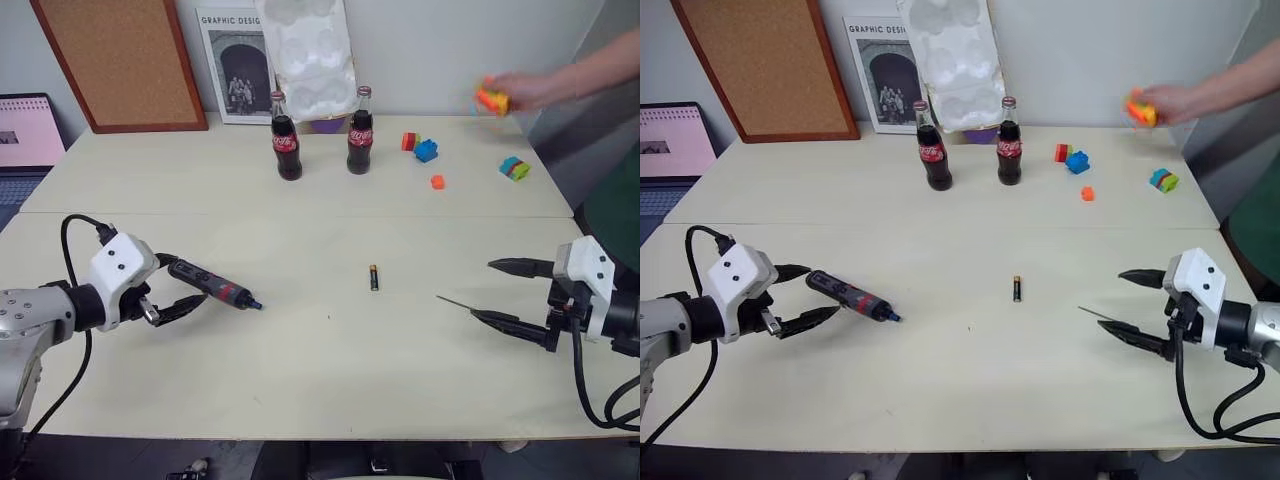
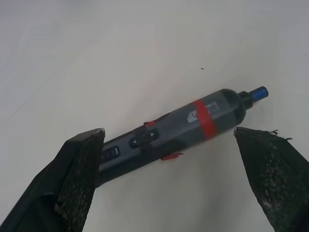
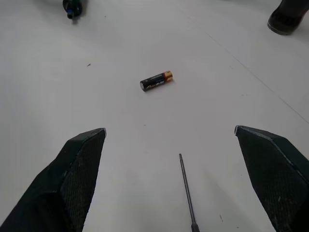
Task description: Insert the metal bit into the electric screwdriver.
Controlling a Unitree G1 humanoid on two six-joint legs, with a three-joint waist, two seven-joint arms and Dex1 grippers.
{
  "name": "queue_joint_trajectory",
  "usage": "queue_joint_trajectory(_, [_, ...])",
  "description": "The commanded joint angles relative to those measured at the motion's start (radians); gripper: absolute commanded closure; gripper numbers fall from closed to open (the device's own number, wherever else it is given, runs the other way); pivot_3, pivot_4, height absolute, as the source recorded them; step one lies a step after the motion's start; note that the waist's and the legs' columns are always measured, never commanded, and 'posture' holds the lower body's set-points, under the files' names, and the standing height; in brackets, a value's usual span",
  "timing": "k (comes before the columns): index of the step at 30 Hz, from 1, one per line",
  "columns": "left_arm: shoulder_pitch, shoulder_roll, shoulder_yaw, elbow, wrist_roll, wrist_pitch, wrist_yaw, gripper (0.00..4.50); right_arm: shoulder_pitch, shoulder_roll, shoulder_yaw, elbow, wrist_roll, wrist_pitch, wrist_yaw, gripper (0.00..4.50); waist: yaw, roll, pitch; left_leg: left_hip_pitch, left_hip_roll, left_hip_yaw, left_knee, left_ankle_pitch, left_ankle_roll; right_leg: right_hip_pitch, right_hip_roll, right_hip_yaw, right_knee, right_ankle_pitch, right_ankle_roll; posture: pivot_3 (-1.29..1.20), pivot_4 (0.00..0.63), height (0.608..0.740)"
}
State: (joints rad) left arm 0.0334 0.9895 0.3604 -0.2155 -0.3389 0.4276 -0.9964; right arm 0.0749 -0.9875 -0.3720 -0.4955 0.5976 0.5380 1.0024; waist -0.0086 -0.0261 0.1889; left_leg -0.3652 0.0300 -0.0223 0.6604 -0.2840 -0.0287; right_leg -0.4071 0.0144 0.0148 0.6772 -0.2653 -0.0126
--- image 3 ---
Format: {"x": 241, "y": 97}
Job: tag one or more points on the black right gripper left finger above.
{"x": 72, "y": 183}

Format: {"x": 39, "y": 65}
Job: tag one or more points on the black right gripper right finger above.
{"x": 272, "y": 174}

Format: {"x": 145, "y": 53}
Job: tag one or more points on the black object with blue tip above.
{"x": 72, "y": 7}

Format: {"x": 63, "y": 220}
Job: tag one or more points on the black and gold battery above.
{"x": 156, "y": 81}

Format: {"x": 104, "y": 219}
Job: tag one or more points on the thin black screwdriver shaft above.
{"x": 187, "y": 188}

